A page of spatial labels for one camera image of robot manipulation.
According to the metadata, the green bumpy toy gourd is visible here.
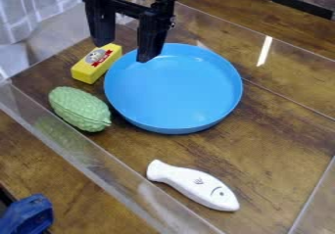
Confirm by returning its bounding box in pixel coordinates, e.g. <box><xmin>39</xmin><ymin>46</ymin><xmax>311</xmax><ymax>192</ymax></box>
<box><xmin>48</xmin><ymin>86</ymin><xmax>111</xmax><ymax>132</ymax></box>

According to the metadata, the white toy fish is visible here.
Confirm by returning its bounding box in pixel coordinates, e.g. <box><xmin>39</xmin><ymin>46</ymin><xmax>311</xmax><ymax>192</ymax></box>
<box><xmin>147</xmin><ymin>160</ymin><xmax>239</xmax><ymax>211</ymax></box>

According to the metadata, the white checkered curtain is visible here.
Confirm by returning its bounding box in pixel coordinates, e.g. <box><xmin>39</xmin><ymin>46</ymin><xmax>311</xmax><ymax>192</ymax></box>
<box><xmin>0</xmin><ymin>0</ymin><xmax>82</xmax><ymax>45</ymax></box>

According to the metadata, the blue clamp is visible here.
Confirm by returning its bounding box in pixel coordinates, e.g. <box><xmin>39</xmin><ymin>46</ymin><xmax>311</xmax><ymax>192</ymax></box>
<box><xmin>0</xmin><ymin>194</ymin><xmax>53</xmax><ymax>234</ymax></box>

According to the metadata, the clear acrylic barrier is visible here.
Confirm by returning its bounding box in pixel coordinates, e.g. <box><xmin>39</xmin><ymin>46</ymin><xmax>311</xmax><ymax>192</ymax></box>
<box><xmin>0</xmin><ymin>5</ymin><xmax>335</xmax><ymax>234</ymax></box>

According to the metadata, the yellow rectangular block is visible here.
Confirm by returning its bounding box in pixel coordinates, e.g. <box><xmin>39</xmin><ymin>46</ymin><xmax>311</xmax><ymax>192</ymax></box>
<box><xmin>71</xmin><ymin>43</ymin><xmax>123</xmax><ymax>84</ymax></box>

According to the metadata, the blue round tray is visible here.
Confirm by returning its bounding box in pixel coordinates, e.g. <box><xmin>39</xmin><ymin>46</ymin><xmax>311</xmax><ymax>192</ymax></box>
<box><xmin>103</xmin><ymin>43</ymin><xmax>243</xmax><ymax>134</ymax></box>

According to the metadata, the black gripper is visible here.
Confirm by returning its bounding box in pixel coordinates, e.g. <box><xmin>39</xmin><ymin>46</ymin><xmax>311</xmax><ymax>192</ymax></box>
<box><xmin>84</xmin><ymin>0</ymin><xmax>176</xmax><ymax>63</ymax></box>

